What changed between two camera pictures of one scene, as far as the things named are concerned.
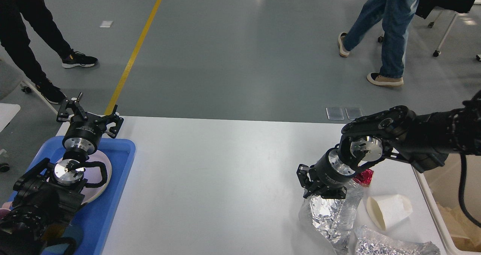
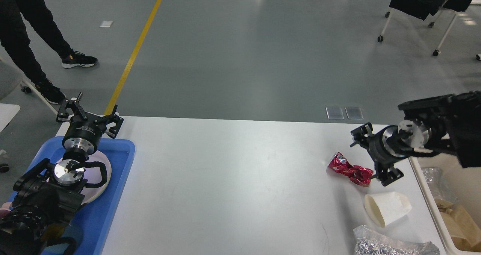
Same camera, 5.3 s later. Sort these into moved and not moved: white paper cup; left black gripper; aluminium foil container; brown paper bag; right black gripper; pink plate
Moved: aluminium foil container; right black gripper
Not moved: brown paper bag; pink plate; white paper cup; left black gripper
